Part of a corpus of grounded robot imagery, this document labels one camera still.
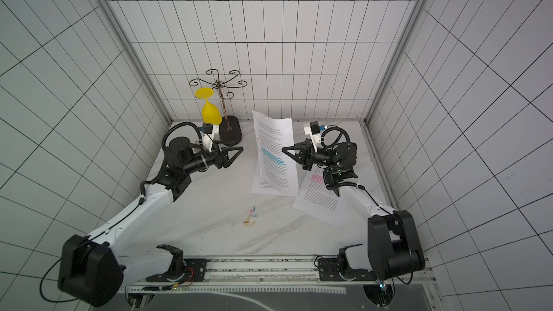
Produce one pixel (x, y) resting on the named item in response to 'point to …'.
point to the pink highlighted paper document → (316, 198)
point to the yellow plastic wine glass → (210, 114)
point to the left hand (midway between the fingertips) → (237, 149)
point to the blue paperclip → (254, 215)
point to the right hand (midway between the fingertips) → (285, 149)
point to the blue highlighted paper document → (275, 171)
